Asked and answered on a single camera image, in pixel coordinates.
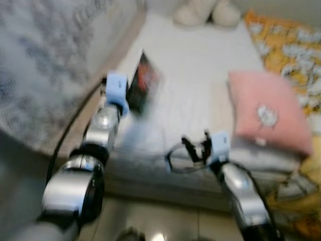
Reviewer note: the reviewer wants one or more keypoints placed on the pink pillow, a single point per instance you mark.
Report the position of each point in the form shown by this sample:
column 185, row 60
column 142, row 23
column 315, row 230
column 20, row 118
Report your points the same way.
column 268, row 110

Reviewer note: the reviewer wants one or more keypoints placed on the grey bed base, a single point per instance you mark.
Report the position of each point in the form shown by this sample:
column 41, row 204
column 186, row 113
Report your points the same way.
column 165, row 183

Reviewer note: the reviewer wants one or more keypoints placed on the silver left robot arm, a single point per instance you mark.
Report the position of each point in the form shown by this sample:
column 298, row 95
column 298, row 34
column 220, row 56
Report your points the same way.
column 75, row 181

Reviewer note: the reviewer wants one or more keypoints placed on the black and red packet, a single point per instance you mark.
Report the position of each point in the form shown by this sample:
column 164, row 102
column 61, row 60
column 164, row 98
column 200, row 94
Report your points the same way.
column 144, row 83

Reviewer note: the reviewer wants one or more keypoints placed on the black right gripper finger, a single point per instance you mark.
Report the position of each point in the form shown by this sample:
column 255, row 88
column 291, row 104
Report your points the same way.
column 189, row 148
column 206, row 137

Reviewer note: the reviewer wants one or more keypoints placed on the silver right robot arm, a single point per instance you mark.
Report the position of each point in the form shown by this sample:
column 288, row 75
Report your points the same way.
column 246, row 196

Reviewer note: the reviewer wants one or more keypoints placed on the orange cartoon print quilt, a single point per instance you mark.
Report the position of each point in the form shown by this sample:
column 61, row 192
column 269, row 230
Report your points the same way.
column 288, row 50

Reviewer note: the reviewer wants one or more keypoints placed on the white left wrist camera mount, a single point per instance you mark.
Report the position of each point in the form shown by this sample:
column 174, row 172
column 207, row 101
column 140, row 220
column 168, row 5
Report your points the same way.
column 117, row 90

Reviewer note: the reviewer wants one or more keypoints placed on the white mattress sheet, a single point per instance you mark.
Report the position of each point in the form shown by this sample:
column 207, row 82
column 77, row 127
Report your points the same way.
column 195, row 70

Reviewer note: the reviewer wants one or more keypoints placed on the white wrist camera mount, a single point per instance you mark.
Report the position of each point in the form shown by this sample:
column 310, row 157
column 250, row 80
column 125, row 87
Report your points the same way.
column 219, row 146
column 117, row 90

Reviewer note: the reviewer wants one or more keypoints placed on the grey patterned curtain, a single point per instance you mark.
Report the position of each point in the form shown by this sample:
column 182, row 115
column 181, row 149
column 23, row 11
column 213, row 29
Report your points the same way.
column 45, row 65

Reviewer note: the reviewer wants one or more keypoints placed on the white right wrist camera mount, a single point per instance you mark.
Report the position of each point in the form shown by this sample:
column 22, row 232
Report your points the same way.
column 219, row 146

